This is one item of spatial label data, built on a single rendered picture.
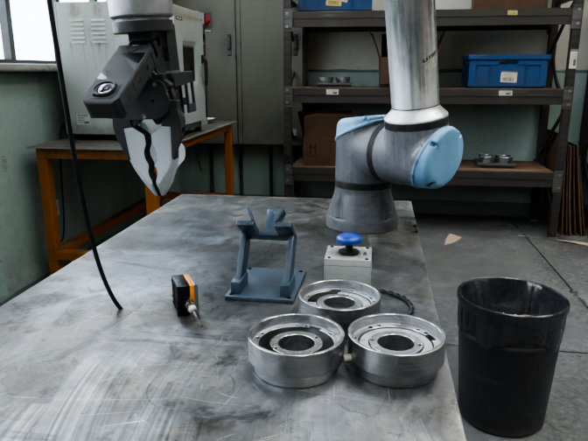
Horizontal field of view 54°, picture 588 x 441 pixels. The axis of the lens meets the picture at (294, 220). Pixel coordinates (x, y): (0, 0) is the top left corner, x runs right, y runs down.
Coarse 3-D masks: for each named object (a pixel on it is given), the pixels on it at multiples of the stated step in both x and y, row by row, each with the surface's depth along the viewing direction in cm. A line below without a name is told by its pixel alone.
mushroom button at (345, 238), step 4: (340, 236) 88; (344, 236) 87; (348, 236) 87; (352, 236) 87; (356, 236) 87; (360, 236) 88; (336, 240) 88; (340, 240) 87; (344, 240) 87; (348, 240) 87; (352, 240) 87; (356, 240) 87; (360, 240) 87; (344, 244) 87; (348, 244) 87; (352, 244) 87; (356, 244) 87; (348, 248) 88; (352, 248) 88
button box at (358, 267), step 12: (336, 252) 89; (348, 252) 88; (360, 252) 89; (324, 264) 86; (336, 264) 86; (348, 264) 86; (360, 264) 86; (324, 276) 87; (336, 276) 87; (348, 276) 86; (360, 276) 86
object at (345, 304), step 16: (304, 288) 76; (320, 288) 78; (336, 288) 79; (352, 288) 78; (368, 288) 76; (304, 304) 71; (320, 304) 73; (336, 304) 76; (352, 304) 75; (336, 320) 69; (352, 320) 69
